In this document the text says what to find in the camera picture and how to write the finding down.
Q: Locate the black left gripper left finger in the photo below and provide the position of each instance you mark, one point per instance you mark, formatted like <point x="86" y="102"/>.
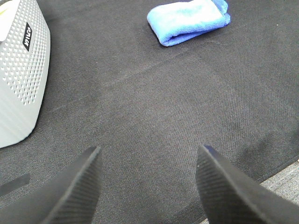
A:
<point x="70" y="198"/>

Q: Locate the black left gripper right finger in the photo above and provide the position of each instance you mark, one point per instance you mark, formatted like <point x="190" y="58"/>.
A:
<point x="229" y="196"/>

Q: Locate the blue microfiber towel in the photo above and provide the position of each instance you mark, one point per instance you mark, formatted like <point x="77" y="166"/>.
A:
<point x="181" y="21"/>

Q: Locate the grey perforated laundry basket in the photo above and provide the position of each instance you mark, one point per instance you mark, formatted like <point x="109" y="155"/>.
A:
<point x="24" y="64"/>

